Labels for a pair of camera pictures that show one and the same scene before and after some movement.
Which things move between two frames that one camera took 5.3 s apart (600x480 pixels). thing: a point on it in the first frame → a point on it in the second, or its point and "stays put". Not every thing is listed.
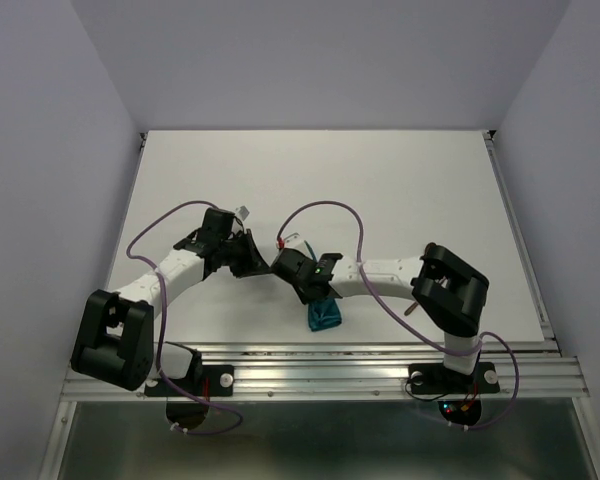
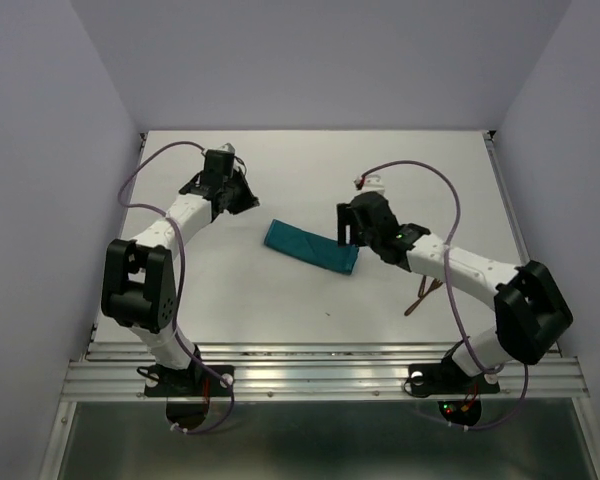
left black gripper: [253, 263] → [249, 200]
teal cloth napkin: [324, 313] → [311, 247]
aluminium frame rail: [360, 371] stays put
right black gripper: [305, 299] → [344, 218]
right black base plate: [434, 379] stays put
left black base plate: [207, 381] stays put
